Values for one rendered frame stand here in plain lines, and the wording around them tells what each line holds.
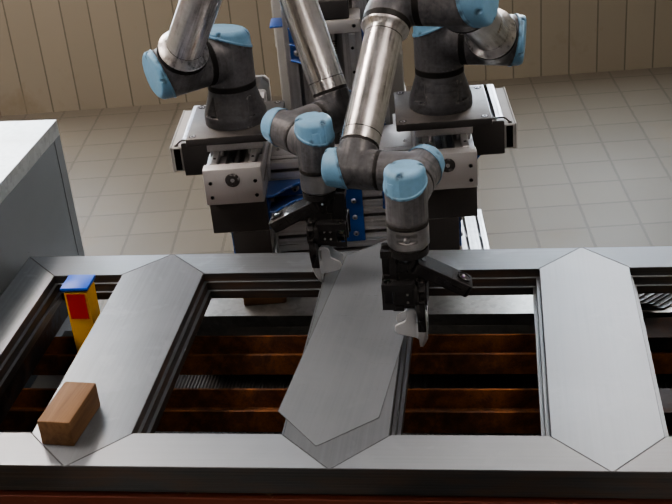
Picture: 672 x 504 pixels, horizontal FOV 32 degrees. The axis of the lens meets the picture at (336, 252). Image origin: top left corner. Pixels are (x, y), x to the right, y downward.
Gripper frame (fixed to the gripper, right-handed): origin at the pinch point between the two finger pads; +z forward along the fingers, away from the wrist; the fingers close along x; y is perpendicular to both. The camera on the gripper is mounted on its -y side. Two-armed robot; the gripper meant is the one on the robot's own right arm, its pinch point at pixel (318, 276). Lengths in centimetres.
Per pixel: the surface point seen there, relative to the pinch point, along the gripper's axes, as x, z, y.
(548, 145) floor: 270, 88, 59
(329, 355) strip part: -29.0, 0.6, 5.9
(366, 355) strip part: -29.1, 0.6, 12.9
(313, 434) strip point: -53, 1, 6
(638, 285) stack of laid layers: 2, 4, 65
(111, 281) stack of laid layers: 3.0, 2.5, -46.2
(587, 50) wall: 362, 76, 82
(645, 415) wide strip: -47, 0, 61
